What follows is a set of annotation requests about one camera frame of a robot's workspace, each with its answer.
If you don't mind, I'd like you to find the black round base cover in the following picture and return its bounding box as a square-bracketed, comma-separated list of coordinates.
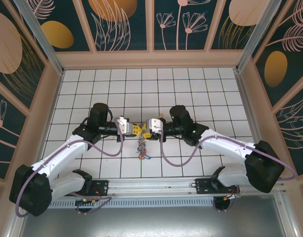
[212, 196, 235, 212]
[75, 197, 99, 215]

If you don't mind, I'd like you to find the grey metal sheet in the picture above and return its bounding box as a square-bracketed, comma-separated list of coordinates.
[16, 207, 299, 237]

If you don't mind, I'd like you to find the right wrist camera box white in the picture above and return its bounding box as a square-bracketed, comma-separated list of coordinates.
[145, 118, 165, 134]

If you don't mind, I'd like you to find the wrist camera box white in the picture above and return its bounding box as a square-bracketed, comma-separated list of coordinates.
[145, 118, 165, 134]
[116, 115, 131, 136]

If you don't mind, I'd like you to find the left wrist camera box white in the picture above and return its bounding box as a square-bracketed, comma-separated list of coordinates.
[116, 115, 131, 136]

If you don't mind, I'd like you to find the aluminium mounting rail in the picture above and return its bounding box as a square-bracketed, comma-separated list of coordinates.
[49, 174, 287, 198]

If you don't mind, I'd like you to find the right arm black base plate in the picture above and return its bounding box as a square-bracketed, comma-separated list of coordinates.
[195, 178, 241, 196]

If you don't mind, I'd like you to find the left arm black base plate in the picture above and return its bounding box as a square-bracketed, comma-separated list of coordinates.
[83, 179, 110, 198]

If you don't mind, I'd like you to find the grey slotted cable duct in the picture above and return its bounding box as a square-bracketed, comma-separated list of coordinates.
[50, 198, 216, 208]

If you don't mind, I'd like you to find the aluminium side rail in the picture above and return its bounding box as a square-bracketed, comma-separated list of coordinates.
[234, 70, 263, 145]

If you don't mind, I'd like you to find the aluminium corner post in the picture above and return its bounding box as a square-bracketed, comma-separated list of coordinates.
[234, 0, 281, 73]
[12, 0, 66, 75]

